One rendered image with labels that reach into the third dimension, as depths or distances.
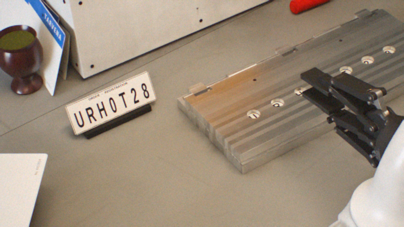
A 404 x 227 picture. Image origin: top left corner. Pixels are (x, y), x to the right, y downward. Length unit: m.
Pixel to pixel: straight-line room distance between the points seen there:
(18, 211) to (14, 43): 0.41
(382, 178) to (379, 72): 0.61
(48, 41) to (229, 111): 0.37
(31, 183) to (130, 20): 0.43
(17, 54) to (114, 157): 0.26
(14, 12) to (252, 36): 0.46
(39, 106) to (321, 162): 0.52
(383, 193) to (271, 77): 0.61
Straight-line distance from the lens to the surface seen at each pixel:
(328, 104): 1.39
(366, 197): 1.06
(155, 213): 1.44
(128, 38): 1.69
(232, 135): 1.49
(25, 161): 1.41
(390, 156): 1.01
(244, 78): 1.60
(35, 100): 1.68
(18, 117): 1.65
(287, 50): 1.67
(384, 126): 1.28
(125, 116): 1.59
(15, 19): 1.81
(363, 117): 1.30
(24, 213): 1.34
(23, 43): 1.65
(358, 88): 1.30
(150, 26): 1.70
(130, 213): 1.45
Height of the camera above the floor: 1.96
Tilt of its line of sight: 42 degrees down
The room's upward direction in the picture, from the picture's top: 5 degrees counter-clockwise
